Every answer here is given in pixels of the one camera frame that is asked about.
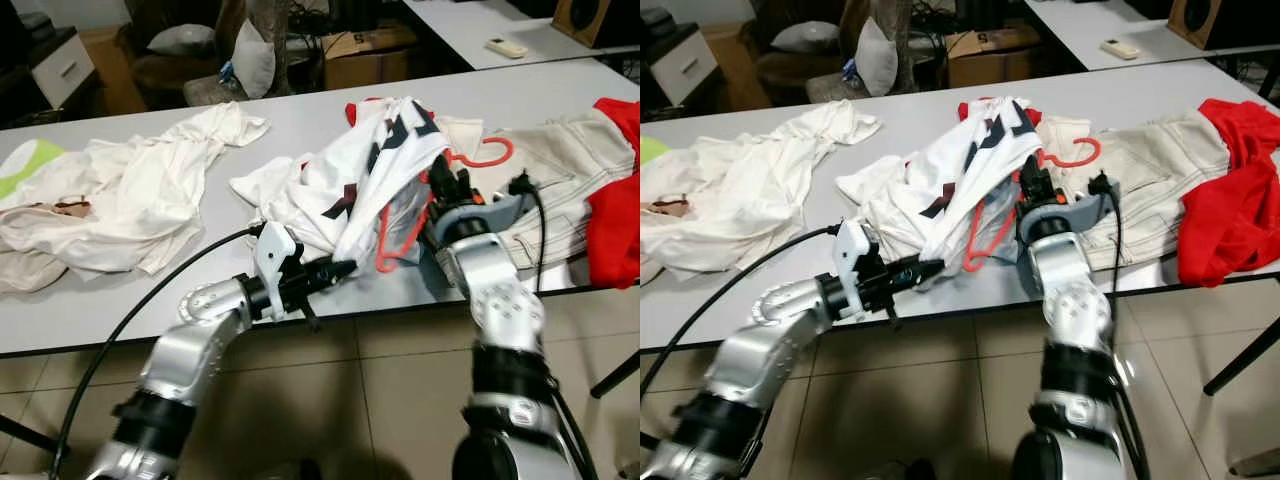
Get brown wooden cabinet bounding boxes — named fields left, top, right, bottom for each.
left=78, top=25, right=149, bottom=116
left=700, top=22, right=766, bottom=111

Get grey cushion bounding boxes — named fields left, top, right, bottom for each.
left=772, top=22, right=841, bottom=54
left=148, top=24, right=218, bottom=57

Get plain white garment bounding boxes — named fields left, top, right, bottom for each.
left=660, top=100, right=883, bottom=276
left=60, top=100, right=271, bottom=276

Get brown wooden speaker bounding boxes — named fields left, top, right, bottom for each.
left=552, top=0, right=641, bottom=49
left=1168, top=0, right=1280, bottom=51

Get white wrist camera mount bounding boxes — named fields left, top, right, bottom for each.
left=252, top=221, right=299, bottom=323
left=1018, top=190, right=1123, bottom=248
left=428, top=190, right=538, bottom=248
left=835, top=219, right=883, bottom=323

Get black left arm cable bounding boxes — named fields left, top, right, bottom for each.
left=640, top=225, right=843, bottom=399
left=48, top=225, right=266, bottom=480

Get dark armchair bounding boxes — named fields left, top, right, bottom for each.
left=130, top=0, right=296, bottom=106
left=755, top=0, right=916, bottom=101

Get brown cardboard box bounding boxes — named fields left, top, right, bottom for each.
left=320, top=25, right=421, bottom=91
left=945, top=25, right=1041, bottom=89

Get white drawer unit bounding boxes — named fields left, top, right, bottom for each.
left=645, top=28, right=719, bottom=106
left=28, top=30, right=98, bottom=111

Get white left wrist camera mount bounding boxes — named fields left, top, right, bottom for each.
left=252, top=221, right=299, bottom=323
left=835, top=219, right=883, bottom=323

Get red clothes hanger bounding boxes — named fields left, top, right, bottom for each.
left=960, top=135, right=1103, bottom=274
left=373, top=135, right=516, bottom=276

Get white shirt with dark print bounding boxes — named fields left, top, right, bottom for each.
left=228, top=96, right=453, bottom=269
left=835, top=96, right=1048, bottom=269

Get beige trousers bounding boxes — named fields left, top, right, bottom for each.
left=1045, top=108, right=1233, bottom=273
left=435, top=108, right=626, bottom=273

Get black table leg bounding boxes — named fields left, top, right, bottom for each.
left=590, top=350, right=641, bottom=399
left=0, top=413, right=56, bottom=456
left=1203, top=318, right=1280, bottom=397

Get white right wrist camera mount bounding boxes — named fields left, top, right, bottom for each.
left=428, top=190, right=538, bottom=248
left=1018, top=190, right=1123, bottom=248

